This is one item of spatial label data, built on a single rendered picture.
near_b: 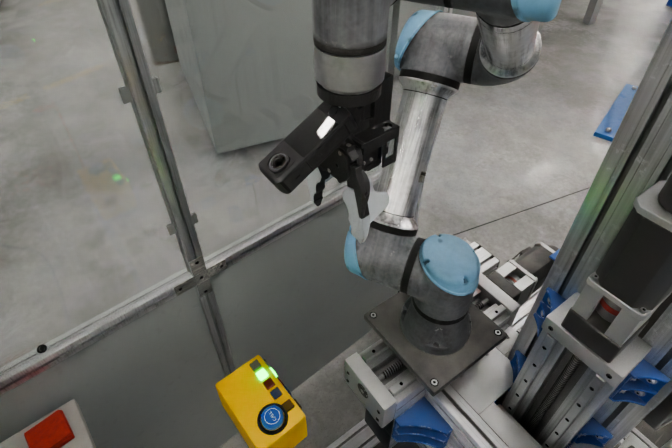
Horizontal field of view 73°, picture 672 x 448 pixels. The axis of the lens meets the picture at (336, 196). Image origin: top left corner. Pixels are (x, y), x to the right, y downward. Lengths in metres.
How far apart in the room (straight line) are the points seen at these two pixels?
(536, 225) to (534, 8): 2.49
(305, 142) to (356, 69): 0.10
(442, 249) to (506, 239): 1.91
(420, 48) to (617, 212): 0.42
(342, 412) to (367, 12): 1.81
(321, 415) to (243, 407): 1.16
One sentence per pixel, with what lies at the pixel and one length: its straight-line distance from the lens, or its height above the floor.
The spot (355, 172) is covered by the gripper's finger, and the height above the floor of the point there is 1.59.
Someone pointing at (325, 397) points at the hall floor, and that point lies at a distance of 2.11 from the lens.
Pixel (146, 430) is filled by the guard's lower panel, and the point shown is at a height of 0.48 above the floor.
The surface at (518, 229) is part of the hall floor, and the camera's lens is 2.88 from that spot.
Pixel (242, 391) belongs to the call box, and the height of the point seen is 1.07.
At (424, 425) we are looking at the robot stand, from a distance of 1.11.
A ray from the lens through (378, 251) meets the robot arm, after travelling 0.90.
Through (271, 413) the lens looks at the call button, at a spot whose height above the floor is 1.08.
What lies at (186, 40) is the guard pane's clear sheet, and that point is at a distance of 0.93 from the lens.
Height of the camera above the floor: 1.92
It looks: 42 degrees down
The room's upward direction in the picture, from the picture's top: straight up
